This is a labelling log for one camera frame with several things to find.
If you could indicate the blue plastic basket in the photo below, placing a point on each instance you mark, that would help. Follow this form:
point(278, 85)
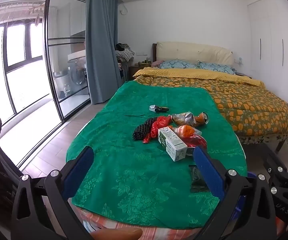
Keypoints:
point(237, 211)

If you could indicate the white wall socket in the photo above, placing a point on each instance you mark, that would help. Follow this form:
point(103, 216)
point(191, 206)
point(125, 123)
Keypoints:
point(238, 60)

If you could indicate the pile of clothes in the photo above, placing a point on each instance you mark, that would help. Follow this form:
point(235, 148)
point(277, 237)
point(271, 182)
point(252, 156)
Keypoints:
point(125, 53)

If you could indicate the orange plastic bag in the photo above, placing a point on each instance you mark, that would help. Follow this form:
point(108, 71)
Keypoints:
point(186, 130)

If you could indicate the black mesh net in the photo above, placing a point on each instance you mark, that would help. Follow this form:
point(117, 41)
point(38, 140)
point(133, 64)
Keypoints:
point(142, 130)

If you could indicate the crushed orange can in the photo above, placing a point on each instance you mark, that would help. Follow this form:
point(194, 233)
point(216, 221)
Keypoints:
point(201, 118)

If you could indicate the pink striped sheet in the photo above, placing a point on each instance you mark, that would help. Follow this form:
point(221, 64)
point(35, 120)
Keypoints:
point(164, 232)

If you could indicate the leaf print bed skirt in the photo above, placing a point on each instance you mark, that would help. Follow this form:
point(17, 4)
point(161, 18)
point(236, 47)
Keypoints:
point(264, 138)

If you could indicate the cream headboard cushion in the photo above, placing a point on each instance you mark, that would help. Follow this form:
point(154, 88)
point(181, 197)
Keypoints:
point(196, 52)

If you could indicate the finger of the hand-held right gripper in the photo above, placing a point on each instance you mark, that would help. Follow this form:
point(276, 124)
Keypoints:
point(275, 173)

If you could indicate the grey blue curtain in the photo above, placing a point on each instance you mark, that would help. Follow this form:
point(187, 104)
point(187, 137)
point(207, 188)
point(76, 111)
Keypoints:
point(101, 42)

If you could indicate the wooden nightstand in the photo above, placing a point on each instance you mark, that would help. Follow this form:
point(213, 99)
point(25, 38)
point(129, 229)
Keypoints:
point(136, 70)

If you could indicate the small silver black wrapper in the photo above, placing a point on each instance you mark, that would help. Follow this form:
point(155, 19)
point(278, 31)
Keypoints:
point(156, 108)

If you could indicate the green patterned cloth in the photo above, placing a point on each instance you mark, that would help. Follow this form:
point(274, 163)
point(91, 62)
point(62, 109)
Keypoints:
point(134, 155)

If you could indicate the white green drink carton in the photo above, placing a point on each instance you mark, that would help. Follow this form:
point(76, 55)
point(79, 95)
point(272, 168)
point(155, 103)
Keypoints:
point(171, 142)

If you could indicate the red plastic bag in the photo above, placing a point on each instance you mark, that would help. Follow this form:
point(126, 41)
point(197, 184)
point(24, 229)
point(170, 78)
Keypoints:
point(159, 125)

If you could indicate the black framed glass sliding door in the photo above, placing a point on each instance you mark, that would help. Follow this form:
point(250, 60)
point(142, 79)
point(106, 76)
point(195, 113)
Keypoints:
point(46, 55)

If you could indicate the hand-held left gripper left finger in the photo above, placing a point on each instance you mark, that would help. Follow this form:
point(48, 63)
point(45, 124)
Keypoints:
point(80, 170)

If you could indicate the black framed window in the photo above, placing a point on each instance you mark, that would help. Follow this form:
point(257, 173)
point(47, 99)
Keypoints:
point(5, 67)

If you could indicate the red can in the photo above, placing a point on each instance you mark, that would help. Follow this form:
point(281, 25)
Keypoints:
point(196, 142)

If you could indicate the pink cloth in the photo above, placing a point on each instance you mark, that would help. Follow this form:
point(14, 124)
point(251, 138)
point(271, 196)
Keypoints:
point(157, 63)

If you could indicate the white wardrobe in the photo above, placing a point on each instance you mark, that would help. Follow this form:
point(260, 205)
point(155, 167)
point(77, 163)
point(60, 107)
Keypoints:
point(271, 42)

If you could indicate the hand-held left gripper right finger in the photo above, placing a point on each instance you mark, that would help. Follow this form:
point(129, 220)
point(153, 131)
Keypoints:
point(209, 172)

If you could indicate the dark green packet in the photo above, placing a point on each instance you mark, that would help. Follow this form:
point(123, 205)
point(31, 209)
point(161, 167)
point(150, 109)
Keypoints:
point(196, 180)

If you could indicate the silver foil wrapper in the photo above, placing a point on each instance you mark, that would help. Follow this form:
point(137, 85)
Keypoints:
point(184, 118)

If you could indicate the teal floral pillow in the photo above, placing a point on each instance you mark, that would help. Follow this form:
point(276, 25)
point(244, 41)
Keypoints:
point(179, 64)
point(216, 68)

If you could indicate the bed with orange floral quilt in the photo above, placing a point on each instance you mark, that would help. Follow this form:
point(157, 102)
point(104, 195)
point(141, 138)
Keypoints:
point(234, 97)

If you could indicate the person's left hand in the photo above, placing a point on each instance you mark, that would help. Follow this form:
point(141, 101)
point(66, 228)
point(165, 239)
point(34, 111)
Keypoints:
point(116, 233)

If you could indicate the white wall switch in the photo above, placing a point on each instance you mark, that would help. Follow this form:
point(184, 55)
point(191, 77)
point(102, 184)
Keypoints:
point(141, 53)

